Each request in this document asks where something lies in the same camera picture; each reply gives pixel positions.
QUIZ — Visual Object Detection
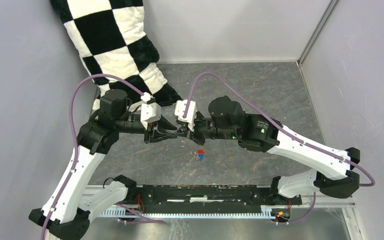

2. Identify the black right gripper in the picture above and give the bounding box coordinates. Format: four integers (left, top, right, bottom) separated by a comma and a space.
176, 113, 239, 146

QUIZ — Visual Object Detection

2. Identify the silver metal keyring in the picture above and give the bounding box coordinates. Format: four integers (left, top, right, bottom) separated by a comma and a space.
179, 140, 187, 148

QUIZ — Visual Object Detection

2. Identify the blue capped key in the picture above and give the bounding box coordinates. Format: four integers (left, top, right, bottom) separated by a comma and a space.
198, 154, 204, 162

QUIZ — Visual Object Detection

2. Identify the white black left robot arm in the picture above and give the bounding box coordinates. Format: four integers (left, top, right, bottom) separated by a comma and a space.
29, 89, 174, 240

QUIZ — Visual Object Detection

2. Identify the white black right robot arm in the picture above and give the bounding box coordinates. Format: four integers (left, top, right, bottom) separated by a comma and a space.
174, 96, 360, 204

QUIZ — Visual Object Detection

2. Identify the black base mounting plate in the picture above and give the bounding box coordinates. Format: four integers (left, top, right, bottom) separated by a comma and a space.
122, 185, 303, 214

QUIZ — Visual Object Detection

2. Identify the black white checkered pillow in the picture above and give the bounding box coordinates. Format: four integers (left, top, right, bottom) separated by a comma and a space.
50, 0, 181, 107

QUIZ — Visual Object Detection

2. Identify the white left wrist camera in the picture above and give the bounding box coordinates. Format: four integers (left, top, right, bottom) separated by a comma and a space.
140, 92, 162, 130

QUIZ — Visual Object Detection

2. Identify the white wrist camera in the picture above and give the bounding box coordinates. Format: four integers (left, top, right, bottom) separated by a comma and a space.
140, 92, 162, 130
174, 99, 198, 132

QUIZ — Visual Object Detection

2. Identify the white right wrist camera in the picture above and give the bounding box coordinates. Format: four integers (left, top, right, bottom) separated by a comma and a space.
174, 99, 198, 132

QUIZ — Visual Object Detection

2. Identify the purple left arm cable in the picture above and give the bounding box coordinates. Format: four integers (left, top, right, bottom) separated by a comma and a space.
40, 73, 151, 240

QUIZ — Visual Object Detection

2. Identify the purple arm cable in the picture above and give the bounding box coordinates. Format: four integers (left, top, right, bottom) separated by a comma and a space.
40, 73, 151, 240
182, 71, 377, 188

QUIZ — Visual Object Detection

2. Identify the white slotted cable duct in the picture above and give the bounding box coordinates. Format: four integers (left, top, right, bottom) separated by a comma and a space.
98, 205, 291, 220

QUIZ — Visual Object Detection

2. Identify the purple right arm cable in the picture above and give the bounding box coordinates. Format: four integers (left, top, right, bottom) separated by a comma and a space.
182, 71, 377, 188

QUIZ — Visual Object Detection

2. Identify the aluminium corner frame post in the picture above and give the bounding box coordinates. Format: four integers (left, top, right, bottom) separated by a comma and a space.
296, 0, 340, 69

